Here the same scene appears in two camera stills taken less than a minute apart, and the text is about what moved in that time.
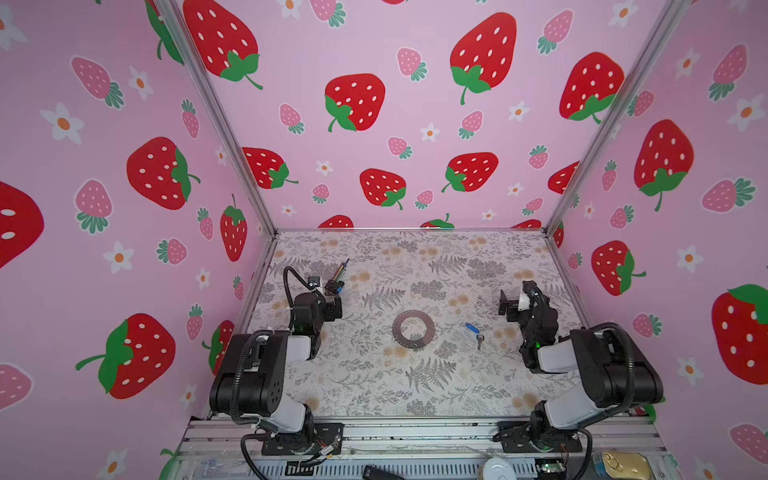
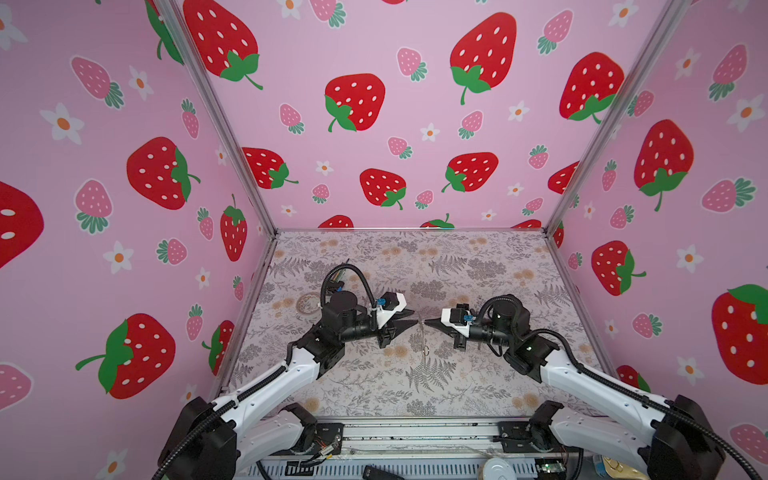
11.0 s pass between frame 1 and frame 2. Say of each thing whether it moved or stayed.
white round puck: stayed
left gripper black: moved
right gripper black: moved
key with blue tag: moved
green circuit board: stayed
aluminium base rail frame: stayed
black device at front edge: stayed
